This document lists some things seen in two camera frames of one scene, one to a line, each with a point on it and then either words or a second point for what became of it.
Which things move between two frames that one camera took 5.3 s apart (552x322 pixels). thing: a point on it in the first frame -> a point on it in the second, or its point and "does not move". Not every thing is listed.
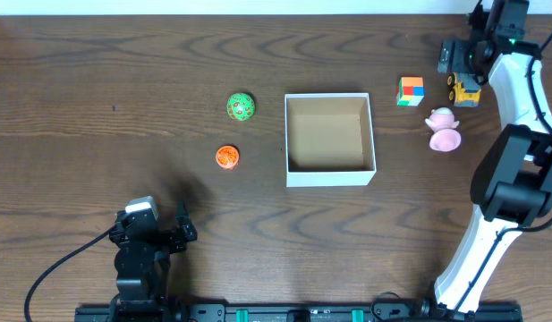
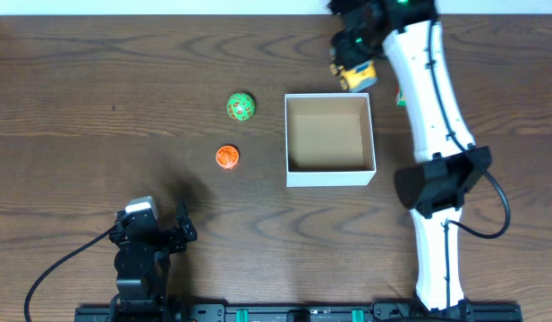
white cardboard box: [328, 139] does not move
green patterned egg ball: [241, 106] does not move
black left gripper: [164, 237] does not move
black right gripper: [459, 63] -> [345, 52]
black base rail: [297, 312] does not move
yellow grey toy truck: [463, 91] -> [359, 78]
